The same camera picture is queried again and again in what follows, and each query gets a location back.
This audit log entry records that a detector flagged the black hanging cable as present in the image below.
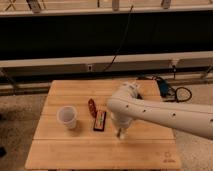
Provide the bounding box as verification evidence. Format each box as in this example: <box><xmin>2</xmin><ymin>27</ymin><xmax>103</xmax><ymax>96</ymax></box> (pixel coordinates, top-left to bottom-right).
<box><xmin>101</xmin><ymin>4</ymin><xmax>135</xmax><ymax>73</ymax></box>

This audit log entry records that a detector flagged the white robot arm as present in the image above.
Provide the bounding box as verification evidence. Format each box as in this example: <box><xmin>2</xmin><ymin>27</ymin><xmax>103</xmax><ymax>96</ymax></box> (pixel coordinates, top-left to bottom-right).
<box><xmin>106</xmin><ymin>82</ymin><xmax>213</xmax><ymax>140</ymax></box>

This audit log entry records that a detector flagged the white wall outlet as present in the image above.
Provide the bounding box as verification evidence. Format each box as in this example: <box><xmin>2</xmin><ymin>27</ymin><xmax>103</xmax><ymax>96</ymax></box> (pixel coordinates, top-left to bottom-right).
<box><xmin>88</xmin><ymin>65</ymin><xmax>93</xmax><ymax>72</ymax></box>

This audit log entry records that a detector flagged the wooden folding table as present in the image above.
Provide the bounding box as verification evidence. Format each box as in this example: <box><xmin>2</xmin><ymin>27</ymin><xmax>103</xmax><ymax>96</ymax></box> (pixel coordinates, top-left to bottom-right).
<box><xmin>25</xmin><ymin>80</ymin><xmax>181</xmax><ymax>171</ymax></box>

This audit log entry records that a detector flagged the brown oval wooden piece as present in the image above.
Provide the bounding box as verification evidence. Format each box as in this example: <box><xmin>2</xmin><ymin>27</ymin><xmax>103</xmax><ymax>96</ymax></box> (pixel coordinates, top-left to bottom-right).
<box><xmin>88</xmin><ymin>98</ymin><xmax>97</xmax><ymax>118</ymax></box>

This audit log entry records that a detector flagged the white sponge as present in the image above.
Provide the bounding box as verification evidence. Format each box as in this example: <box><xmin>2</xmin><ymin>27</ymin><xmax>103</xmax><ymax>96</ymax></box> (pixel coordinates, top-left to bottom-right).
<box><xmin>116</xmin><ymin>131</ymin><xmax>126</xmax><ymax>140</ymax></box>

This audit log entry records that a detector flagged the translucent white cup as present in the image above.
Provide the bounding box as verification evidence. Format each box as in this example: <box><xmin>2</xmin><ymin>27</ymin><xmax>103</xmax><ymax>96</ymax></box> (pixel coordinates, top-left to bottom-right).
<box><xmin>57</xmin><ymin>106</ymin><xmax>77</xmax><ymax>130</ymax></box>

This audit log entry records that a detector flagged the dark red snack bar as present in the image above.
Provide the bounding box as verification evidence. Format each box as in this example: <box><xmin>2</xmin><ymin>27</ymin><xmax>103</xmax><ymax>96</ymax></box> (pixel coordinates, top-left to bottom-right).
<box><xmin>93</xmin><ymin>110</ymin><xmax>106</xmax><ymax>131</ymax></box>

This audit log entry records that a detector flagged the black cable on floor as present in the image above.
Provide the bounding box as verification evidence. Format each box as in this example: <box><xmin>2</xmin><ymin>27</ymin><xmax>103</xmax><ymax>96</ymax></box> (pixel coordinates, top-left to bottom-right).
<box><xmin>172</xmin><ymin>64</ymin><xmax>193</xmax><ymax>104</ymax></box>

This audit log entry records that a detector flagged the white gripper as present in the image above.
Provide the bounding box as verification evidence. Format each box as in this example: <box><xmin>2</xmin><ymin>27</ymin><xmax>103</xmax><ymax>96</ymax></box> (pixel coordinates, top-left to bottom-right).
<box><xmin>111</xmin><ymin>114</ymin><xmax>132</xmax><ymax>133</ymax></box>

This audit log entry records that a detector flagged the blue device on floor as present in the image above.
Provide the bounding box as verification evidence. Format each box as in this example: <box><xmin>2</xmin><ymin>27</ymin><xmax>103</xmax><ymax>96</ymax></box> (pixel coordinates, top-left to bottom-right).
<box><xmin>157</xmin><ymin>79</ymin><xmax>173</xmax><ymax>97</ymax></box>

